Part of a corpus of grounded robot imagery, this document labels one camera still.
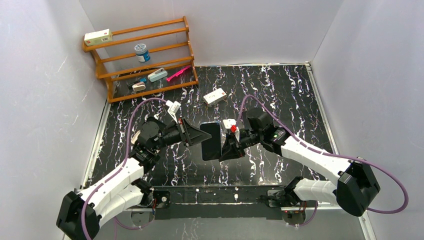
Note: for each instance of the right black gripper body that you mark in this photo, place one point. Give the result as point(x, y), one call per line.
point(236, 142)

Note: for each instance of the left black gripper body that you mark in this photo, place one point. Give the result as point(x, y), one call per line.
point(185, 132)

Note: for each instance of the phone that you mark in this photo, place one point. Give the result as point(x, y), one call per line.
point(211, 148)

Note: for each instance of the beige white phone case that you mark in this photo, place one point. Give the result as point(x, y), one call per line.
point(135, 137)

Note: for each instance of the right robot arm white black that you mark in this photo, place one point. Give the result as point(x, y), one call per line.
point(349, 184)

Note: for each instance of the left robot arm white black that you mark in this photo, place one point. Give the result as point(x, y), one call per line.
point(82, 214)

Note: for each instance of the white box with barcode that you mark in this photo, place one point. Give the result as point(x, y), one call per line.
point(214, 97)

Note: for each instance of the pink comb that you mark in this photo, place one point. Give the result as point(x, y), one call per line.
point(178, 73)

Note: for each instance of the beige small stapler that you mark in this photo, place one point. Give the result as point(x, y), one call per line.
point(139, 86)

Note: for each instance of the black blue marker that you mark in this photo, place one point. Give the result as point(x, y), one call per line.
point(138, 80)

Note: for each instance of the wooden shelf rack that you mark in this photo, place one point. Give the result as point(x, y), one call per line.
point(169, 46)

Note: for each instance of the blue white jar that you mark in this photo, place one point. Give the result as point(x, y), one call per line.
point(142, 52)

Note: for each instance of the white green box on shelf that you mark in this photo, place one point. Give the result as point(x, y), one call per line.
point(98, 37)

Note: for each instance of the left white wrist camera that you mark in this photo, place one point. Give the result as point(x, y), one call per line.
point(173, 107)

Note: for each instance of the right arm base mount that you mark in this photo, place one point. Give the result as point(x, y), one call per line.
point(296, 215)

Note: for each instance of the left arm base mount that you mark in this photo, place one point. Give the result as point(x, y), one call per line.
point(145, 212)

